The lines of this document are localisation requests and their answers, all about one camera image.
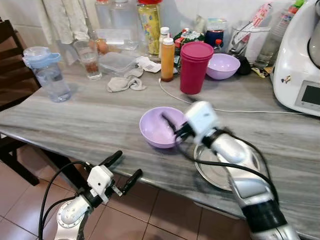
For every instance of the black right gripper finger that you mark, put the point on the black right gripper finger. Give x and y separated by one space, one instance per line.
168 121

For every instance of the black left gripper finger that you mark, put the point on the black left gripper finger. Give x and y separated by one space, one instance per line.
111 158
132 180

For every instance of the purple plastic bowl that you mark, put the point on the purple plastic bowl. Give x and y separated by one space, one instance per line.
156 129
224 67

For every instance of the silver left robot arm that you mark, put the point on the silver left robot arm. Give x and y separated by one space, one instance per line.
75 215

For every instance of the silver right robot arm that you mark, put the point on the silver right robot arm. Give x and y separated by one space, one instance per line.
250 190

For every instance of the shallow steel bowl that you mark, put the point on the shallow steel bowl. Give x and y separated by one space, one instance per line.
215 170

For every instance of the crumpled grey cloth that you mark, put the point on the crumpled grey cloth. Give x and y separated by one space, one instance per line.
125 84

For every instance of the red plastic cup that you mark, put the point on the red plastic cup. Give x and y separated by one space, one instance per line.
196 70

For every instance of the crumpled white tissue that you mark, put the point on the crumpled white tissue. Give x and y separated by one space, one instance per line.
149 64

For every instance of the orange sauce bottle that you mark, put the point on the orange sauce bottle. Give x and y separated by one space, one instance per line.
167 60

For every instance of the clear plastic food container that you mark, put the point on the clear plastic food container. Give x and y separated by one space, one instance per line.
117 63

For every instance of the green snack packet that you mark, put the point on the green snack packet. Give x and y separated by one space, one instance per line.
189 37

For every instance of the small black object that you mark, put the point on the small black object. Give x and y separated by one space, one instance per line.
243 66

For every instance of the white cap sauce bottle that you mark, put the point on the white cap sauce bottle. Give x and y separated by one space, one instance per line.
164 31

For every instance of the yellow bottle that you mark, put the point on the yellow bottle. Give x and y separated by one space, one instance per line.
149 27

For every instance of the dark blue jar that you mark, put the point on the dark blue jar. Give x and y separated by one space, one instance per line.
215 35

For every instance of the drinking glass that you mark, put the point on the drinking glass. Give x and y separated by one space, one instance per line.
89 62

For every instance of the brown egg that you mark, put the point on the brown egg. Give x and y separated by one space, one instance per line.
102 46

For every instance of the clear bottle with blue lid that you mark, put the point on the clear bottle with blue lid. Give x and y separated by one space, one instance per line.
50 75

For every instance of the clear plastic utensil jug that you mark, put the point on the clear plastic utensil jug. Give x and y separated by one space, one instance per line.
247 45

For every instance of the large clear plastic bottle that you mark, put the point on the large clear plastic bottle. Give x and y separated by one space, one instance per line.
117 22

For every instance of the white kitchen machine with display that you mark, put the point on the white kitchen machine with display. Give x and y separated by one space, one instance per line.
300 65

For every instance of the clear bottle with green cap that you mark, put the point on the clear bottle with green cap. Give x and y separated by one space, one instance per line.
277 35

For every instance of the hanging beige towel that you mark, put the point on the hanging beige towel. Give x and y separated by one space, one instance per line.
65 20

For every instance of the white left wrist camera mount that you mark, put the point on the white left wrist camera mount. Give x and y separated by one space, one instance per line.
99 179

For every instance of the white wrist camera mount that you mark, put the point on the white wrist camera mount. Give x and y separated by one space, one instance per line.
202 120
99 179

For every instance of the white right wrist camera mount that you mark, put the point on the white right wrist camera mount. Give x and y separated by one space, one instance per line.
202 120

